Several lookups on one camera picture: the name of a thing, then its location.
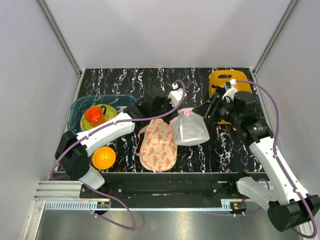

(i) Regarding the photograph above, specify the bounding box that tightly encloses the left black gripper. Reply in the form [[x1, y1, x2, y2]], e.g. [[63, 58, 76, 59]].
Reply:
[[151, 96, 181, 125]]

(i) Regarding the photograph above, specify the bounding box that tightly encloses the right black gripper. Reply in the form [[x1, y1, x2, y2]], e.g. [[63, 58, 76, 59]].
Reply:
[[191, 92, 242, 126]]

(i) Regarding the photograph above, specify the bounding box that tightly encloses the white mesh laundry bag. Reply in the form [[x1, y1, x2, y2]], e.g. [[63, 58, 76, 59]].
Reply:
[[170, 107, 210, 146]]

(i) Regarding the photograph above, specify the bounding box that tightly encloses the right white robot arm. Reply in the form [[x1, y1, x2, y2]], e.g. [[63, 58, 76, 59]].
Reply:
[[193, 91, 320, 232]]

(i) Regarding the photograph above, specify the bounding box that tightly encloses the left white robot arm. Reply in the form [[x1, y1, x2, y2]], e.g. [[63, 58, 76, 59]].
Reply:
[[55, 88, 183, 198]]

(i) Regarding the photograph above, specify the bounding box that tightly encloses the navy blue bra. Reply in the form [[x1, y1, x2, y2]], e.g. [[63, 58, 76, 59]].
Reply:
[[211, 84, 226, 95]]

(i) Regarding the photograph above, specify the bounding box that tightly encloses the yellow plastic basket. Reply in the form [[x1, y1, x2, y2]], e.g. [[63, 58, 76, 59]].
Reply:
[[208, 70, 252, 125]]

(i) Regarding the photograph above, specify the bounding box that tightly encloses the green dotted plate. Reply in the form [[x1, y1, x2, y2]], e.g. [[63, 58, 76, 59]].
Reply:
[[80, 104, 117, 132]]

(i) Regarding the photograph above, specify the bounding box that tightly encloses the orange plastic cup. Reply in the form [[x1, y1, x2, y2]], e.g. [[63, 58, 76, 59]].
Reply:
[[84, 106, 106, 128]]

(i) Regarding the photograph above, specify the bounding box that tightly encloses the orange plastic bowl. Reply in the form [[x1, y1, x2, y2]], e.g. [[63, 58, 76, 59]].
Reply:
[[92, 147, 116, 170]]

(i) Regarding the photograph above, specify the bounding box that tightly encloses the teal transparent plastic bin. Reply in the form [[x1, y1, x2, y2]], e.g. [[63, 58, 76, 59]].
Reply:
[[67, 94, 137, 134]]

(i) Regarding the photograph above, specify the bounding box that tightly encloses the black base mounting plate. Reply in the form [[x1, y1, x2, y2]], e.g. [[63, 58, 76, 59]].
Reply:
[[79, 171, 271, 210]]

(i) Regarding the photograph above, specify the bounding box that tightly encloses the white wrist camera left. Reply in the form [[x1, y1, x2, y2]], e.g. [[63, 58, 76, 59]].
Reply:
[[167, 83, 184, 108]]

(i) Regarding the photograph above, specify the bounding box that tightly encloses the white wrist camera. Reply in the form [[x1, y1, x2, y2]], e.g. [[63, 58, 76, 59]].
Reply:
[[222, 79, 238, 101], [167, 83, 184, 108]]

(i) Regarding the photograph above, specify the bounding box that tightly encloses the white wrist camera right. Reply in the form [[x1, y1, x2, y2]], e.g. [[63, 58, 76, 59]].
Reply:
[[222, 79, 238, 101]]

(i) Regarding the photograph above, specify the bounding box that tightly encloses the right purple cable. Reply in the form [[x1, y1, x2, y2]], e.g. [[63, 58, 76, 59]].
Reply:
[[204, 79, 318, 238]]

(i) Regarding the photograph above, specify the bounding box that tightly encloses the purple cable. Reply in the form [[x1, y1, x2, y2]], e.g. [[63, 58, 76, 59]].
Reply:
[[204, 79, 318, 238], [49, 79, 188, 231]]

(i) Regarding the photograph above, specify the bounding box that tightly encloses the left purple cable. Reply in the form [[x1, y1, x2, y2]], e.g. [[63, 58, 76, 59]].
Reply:
[[49, 79, 188, 231]]

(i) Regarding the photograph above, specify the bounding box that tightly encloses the aluminium frame rail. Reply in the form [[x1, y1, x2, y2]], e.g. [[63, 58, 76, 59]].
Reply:
[[36, 0, 82, 77]]

